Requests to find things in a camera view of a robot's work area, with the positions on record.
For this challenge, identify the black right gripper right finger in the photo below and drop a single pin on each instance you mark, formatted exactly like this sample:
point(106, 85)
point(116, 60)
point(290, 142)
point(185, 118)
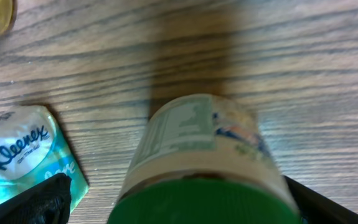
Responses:
point(316, 208)

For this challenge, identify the green-capped white bottle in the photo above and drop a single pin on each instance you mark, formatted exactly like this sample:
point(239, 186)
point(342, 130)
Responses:
point(203, 160)

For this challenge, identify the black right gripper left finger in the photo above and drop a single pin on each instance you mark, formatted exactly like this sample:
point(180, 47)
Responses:
point(45, 203)

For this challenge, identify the small teal white box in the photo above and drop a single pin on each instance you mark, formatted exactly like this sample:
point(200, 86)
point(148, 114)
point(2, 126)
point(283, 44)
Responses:
point(33, 149)

